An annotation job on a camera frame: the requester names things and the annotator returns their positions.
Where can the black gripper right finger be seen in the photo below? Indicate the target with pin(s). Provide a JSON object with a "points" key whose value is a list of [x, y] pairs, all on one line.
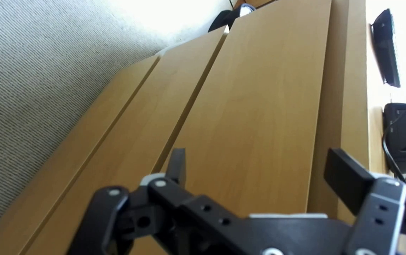
{"points": [[348, 175]]}

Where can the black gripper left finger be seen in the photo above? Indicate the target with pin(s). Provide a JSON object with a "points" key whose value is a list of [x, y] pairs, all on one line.
{"points": [[176, 165]]}

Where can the wooden dresser drawer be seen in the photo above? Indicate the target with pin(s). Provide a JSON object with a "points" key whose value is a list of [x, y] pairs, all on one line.
{"points": [[259, 118], [154, 122], [70, 165]]}

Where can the wooden dresser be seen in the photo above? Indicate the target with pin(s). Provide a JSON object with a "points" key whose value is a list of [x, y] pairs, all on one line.
{"points": [[348, 94]]}

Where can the black TV remote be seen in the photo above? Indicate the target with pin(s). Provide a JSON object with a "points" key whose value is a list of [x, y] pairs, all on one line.
{"points": [[385, 47]]}

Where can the black trash can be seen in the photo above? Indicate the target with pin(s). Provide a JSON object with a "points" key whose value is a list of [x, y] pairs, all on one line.
{"points": [[224, 20]]}

